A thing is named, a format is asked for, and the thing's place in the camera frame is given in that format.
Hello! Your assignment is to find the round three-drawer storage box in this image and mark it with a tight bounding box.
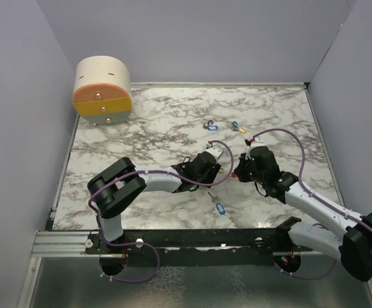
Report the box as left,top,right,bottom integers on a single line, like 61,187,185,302
72,56,133,125

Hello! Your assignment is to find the aluminium frame rail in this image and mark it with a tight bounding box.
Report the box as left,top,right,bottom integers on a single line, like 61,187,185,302
32,226,343,259

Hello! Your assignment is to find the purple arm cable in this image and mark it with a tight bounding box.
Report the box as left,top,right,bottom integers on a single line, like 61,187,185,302
253,128,372,280
88,139,235,283

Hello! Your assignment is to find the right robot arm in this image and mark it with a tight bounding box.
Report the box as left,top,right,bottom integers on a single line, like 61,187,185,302
234,146,372,282

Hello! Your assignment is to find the blue window tag with key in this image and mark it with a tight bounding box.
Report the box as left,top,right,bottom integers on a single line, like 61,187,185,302
208,192,226,215

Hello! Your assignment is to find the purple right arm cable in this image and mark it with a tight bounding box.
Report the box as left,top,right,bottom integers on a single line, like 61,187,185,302
253,128,372,280

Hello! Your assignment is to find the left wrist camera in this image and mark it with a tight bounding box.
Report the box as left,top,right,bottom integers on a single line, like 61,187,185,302
205,146,224,160

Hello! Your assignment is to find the black S-shaped carabiner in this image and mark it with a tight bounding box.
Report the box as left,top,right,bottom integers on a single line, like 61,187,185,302
203,120,214,128

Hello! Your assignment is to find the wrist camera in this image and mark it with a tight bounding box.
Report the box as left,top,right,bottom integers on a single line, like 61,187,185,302
244,137,265,148
205,146,224,160

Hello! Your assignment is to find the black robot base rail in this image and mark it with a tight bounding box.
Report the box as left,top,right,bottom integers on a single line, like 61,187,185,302
85,228,305,267

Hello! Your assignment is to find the yellow key tag with key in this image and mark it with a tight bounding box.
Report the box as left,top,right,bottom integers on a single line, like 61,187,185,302
237,126,247,134

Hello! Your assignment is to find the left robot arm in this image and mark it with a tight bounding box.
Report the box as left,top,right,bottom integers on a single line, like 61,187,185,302
87,147,223,253

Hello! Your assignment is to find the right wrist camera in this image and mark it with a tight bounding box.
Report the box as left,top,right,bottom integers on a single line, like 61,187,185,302
244,137,265,148

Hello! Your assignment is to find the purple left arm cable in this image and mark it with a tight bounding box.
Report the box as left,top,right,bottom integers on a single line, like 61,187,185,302
88,139,235,283

